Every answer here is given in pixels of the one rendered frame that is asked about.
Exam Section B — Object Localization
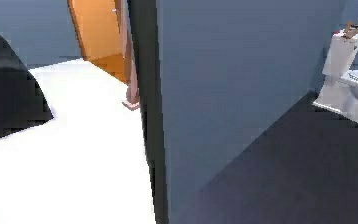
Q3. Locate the orange room door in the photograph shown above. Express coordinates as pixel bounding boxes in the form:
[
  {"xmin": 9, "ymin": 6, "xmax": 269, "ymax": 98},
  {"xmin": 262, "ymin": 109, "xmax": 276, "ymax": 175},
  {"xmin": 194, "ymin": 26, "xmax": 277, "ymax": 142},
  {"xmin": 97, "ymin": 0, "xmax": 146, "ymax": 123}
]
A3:
[{"xmin": 67, "ymin": 0, "xmax": 128, "ymax": 84}]

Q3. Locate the white toilet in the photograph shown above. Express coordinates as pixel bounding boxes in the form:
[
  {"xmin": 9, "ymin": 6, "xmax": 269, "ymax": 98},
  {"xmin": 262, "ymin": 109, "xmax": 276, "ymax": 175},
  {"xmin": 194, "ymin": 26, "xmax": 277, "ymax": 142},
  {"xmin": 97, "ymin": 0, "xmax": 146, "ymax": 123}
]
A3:
[{"xmin": 312, "ymin": 29, "xmax": 358, "ymax": 126}]

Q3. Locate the black rounded furniture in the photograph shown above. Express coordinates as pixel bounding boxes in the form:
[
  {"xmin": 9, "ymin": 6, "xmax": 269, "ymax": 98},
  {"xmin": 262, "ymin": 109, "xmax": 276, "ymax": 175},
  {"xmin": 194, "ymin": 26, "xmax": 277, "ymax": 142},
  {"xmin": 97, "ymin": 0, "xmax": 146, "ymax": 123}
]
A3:
[{"xmin": 0, "ymin": 30, "xmax": 55, "ymax": 145}]

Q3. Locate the brown object on toilet tank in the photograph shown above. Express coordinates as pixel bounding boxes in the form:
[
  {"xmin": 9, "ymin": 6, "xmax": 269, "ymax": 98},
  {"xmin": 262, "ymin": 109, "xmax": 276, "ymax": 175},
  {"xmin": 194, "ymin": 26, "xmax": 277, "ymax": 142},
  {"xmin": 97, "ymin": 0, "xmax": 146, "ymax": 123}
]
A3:
[{"xmin": 342, "ymin": 20, "xmax": 358, "ymax": 40}]

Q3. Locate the pink door frame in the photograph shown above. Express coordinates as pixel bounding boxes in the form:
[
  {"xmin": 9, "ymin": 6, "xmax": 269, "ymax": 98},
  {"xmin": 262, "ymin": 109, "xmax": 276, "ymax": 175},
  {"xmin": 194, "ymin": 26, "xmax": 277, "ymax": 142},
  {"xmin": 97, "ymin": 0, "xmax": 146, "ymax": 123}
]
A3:
[{"xmin": 114, "ymin": 0, "xmax": 141, "ymax": 111}]

